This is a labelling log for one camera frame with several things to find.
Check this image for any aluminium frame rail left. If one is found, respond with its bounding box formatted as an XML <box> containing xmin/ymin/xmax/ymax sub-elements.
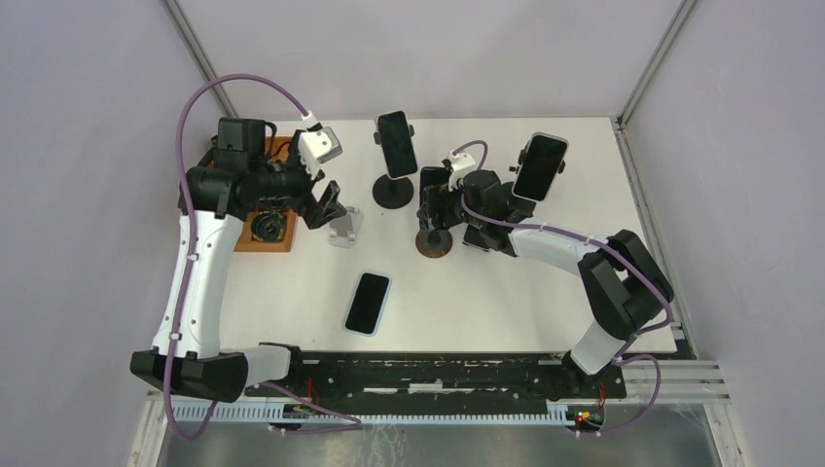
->
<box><xmin>160</xmin><ymin>0</ymin><xmax>239</xmax><ymax>118</ymax></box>

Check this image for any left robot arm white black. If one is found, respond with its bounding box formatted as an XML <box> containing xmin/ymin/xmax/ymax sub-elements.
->
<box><xmin>129</xmin><ymin>118</ymin><xmax>346</xmax><ymax>403</ymax></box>

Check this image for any phone with light blue case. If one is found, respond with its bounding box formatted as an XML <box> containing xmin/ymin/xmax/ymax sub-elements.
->
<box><xmin>343</xmin><ymin>272</ymin><xmax>391</xmax><ymax>336</ymax></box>

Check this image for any black round object in tray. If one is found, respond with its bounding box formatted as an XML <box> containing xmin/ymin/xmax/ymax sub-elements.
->
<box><xmin>250</xmin><ymin>211</ymin><xmax>287</xmax><ymax>243</ymax></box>

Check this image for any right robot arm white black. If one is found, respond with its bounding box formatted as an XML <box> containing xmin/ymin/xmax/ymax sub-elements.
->
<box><xmin>415</xmin><ymin>167</ymin><xmax>674</xmax><ymax>397</ymax></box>

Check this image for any aluminium frame rail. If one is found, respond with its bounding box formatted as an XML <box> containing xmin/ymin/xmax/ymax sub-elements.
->
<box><xmin>616</xmin><ymin>0</ymin><xmax>700</xmax><ymax>128</ymax></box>
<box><xmin>160</xmin><ymin>0</ymin><xmax>239</xmax><ymax>118</ymax></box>

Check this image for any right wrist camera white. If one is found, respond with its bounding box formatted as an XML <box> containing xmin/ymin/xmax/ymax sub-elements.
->
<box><xmin>442</xmin><ymin>152</ymin><xmax>478</xmax><ymax>192</ymax></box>

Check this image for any phone stand brown round base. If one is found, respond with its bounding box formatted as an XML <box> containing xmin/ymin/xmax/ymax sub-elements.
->
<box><xmin>414</xmin><ymin>220</ymin><xmax>453</xmax><ymax>259</ymax></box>

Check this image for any wooden compartment tray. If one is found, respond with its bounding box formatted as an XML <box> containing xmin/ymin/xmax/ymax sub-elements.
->
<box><xmin>198</xmin><ymin>135</ymin><xmax>298</xmax><ymax>253</ymax></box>

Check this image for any silver folding phone stand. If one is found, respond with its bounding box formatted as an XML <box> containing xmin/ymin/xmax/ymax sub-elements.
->
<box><xmin>328</xmin><ymin>206</ymin><xmax>364</xmax><ymax>249</ymax></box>

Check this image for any black phone stand right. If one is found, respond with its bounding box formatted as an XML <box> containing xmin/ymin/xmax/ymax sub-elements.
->
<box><xmin>502</xmin><ymin>146</ymin><xmax>568</xmax><ymax>211</ymax></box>

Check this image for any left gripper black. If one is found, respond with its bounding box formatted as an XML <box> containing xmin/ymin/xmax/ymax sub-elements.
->
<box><xmin>250</xmin><ymin>130</ymin><xmax>346</xmax><ymax>229</ymax></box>

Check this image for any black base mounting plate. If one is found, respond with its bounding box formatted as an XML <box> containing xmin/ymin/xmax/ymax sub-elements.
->
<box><xmin>278</xmin><ymin>351</ymin><xmax>628</xmax><ymax>415</ymax></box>

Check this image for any black phone dark case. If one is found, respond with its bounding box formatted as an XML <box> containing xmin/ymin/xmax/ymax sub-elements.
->
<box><xmin>418</xmin><ymin>166</ymin><xmax>448</xmax><ymax>200</ymax></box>

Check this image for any white slotted cable duct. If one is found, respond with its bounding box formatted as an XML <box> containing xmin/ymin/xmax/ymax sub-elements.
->
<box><xmin>172</xmin><ymin>401</ymin><xmax>574</xmax><ymax>428</ymax></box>

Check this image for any aluminium frame rail right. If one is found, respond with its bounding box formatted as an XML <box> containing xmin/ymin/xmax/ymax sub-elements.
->
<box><xmin>616</xmin><ymin>0</ymin><xmax>700</xmax><ymax>128</ymax></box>

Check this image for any phone with white case right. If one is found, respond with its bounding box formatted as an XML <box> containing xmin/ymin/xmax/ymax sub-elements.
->
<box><xmin>512</xmin><ymin>132</ymin><xmax>569</xmax><ymax>202</ymax></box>

